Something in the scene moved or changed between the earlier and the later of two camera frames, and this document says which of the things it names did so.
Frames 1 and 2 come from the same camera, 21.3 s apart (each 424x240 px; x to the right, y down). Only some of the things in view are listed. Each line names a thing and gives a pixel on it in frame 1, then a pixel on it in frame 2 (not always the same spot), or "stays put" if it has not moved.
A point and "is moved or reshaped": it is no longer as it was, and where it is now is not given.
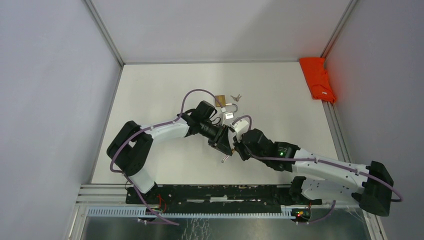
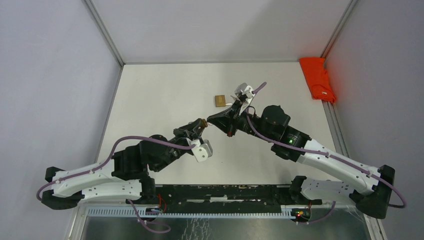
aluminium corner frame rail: x=338 y=29 stays put
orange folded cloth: x=316 y=76 stays put
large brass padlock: x=221 y=99 stays put
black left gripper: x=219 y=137 → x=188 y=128
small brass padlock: x=226 y=156 is moved or reshaped
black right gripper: x=238 y=147 → x=227 y=120
